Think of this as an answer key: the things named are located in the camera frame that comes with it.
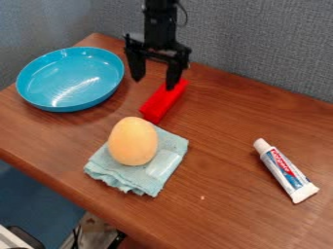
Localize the grey table leg base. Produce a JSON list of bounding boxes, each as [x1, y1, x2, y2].
[[60, 212, 125, 249]]

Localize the orange egg-shaped sponge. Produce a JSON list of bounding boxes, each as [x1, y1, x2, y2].
[[108, 117, 159, 166]]

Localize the blue plate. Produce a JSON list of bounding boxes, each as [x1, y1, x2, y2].
[[15, 47, 124, 113]]

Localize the light blue folded cloth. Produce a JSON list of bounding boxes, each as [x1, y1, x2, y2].
[[82, 125, 188, 197]]

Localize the red rectangular block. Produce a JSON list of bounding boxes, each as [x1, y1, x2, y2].
[[138, 79, 188, 125]]

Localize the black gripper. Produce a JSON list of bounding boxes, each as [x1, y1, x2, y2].
[[122, 4, 191, 90]]

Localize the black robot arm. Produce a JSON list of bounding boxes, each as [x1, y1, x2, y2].
[[122, 0, 191, 90]]

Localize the white toothpaste tube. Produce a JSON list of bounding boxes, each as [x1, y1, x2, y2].
[[254, 138, 319, 204]]

